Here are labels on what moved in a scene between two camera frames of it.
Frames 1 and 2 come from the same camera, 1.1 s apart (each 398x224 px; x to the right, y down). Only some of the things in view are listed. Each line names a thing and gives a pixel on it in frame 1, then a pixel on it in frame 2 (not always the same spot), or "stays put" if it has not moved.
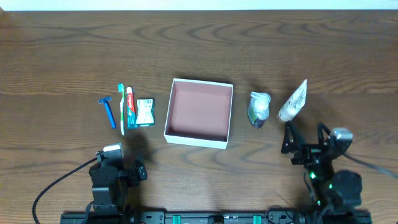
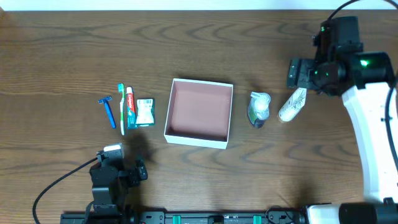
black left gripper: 137,173 stays put
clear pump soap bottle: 259,109 stays put
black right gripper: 306,149 → 296,73
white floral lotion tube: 295,104 stays put
